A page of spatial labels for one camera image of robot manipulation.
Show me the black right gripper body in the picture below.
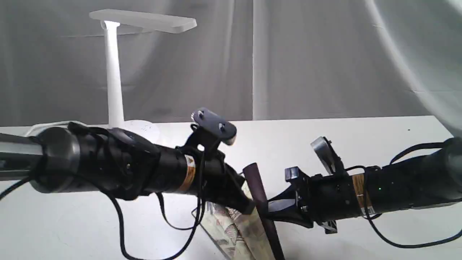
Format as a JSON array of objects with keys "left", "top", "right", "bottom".
[{"left": 284, "top": 167, "right": 361, "bottom": 235}]

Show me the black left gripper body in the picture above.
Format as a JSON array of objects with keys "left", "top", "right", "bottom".
[{"left": 201, "top": 153, "right": 245, "bottom": 204}]

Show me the painted paper folding fan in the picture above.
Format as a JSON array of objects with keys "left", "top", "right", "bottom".
[{"left": 201, "top": 163, "right": 285, "bottom": 260}]

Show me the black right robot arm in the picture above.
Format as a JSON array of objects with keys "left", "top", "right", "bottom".
[{"left": 264, "top": 136, "right": 461, "bottom": 234}]

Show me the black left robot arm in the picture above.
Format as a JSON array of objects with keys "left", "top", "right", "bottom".
[{"left": 1, "top": 123, "right": 254, "bottom": 214}]

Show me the white desk lamp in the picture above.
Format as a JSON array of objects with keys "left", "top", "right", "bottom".
[{"left": 89, "top": 9, "right": 197, "bottom": 143}]

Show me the grey backdrop curtain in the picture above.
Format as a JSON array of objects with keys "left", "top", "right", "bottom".
[{"left": 1, "top": 0, "right": 461, "bottom": 136}]

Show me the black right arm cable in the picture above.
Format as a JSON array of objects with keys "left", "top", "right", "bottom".
[{"left": 345, "top": 143, "right": 462, "bottom": 249}]

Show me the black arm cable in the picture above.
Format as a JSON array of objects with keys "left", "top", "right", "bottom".
[
  {"left": 345, "top": 143, "right": 462, "bottom": 249},
  {"left": 0, "top": 152, "right": 210, "bottom": 260}
]

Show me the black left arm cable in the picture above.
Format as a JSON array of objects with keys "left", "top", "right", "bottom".
[{"left": 0, "top": 152, "right": 210, "bottom": 260}]

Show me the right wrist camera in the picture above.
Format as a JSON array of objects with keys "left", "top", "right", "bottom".
[{"left": 311, "top": 136, "right": 347, "bottom": 176}]

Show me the white lamp power cord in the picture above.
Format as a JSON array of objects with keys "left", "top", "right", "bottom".
[{"left": 23, "top": 121, "right": 87, "bottom": 137}]

